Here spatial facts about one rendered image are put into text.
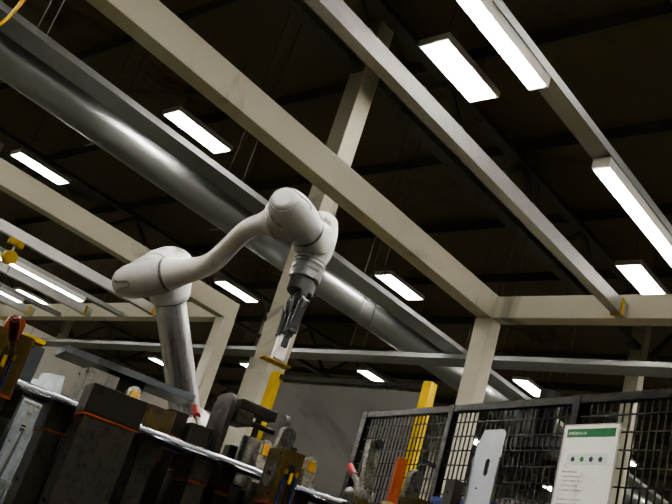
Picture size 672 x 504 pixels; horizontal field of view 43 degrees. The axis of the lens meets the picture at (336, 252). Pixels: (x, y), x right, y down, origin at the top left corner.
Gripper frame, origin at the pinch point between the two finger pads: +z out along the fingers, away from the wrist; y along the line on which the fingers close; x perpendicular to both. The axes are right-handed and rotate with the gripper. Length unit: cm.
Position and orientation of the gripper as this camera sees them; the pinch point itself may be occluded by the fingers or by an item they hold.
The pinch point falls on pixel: (280, 348)
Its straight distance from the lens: 226.5
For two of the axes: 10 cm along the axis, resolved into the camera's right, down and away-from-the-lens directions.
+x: 8.4, 4.4, 3.2
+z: -2.9, 8.6, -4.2
